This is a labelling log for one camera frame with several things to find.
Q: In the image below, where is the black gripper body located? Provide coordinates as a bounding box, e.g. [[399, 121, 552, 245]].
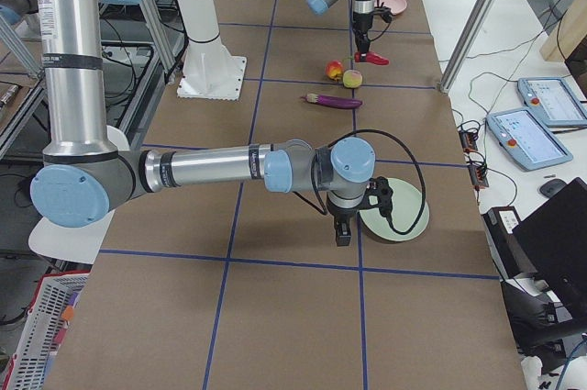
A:
[[352, 12, 373, 38], [327, 200, 360, 224]]

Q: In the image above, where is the red chili pepper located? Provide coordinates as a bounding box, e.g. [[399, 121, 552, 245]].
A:
[[349, 51, 390, 66]]

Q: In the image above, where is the red yellow apple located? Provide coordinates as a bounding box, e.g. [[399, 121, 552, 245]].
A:
[[325, 60, 345, 82]]

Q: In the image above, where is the pink plate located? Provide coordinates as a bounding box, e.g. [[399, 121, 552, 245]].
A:
[[376, 0, 408, 17]]

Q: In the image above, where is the green pink peach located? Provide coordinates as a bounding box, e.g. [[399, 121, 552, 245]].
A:
[[342, 69, 363, 89]]

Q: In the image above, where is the light green plate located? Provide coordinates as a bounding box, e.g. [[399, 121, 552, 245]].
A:
[[360, 178, 429, 242]]

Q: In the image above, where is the purple eggplant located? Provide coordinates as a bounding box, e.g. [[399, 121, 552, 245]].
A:
[[301, 93, 362, 110]]

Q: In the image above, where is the orange terminal block strip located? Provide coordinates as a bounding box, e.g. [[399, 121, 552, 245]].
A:
[[458, 128, 489, 191]]

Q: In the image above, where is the near teach pendant tablet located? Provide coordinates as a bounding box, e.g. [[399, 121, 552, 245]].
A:
[[486, 107, 573, 171]]

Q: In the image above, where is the teach pendant tablet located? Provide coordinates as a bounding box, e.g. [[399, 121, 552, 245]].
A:
[[517, 77, 586, 128], [486, 107, 573, 171]]

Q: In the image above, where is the far teach pendant tablet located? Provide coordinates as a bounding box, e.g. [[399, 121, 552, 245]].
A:
[[517, 77, 586, 128]]

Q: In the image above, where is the black computer mouse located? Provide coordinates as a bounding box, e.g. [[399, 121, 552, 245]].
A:
[[539, 178, 567, 198]]

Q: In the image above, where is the black laptop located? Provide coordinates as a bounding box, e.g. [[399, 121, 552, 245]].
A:
[[513, 177, 586, 318]]

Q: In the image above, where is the white perforated basket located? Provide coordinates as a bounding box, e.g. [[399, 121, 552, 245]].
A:
[[3, 271, 89, 389]]

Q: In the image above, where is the aluminium frame post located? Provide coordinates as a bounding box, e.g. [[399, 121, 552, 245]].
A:
[[437, 0, 495, 94]]

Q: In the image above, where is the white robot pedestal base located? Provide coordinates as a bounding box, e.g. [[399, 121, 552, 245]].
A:
[[177, 0, 247, 100]]

